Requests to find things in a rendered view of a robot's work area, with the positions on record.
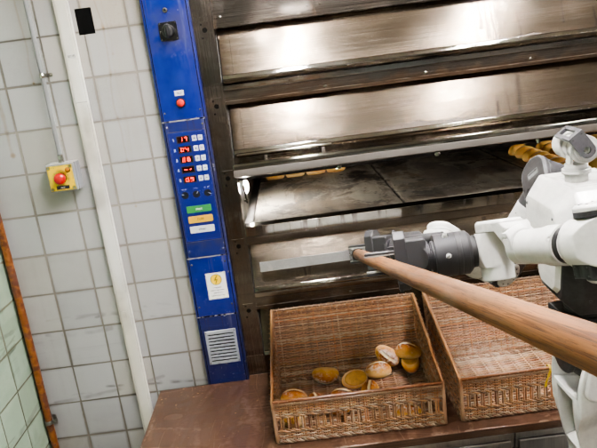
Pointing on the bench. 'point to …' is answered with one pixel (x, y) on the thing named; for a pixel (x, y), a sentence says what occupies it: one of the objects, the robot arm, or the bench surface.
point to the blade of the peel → (305, 260)
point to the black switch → (168, 31)
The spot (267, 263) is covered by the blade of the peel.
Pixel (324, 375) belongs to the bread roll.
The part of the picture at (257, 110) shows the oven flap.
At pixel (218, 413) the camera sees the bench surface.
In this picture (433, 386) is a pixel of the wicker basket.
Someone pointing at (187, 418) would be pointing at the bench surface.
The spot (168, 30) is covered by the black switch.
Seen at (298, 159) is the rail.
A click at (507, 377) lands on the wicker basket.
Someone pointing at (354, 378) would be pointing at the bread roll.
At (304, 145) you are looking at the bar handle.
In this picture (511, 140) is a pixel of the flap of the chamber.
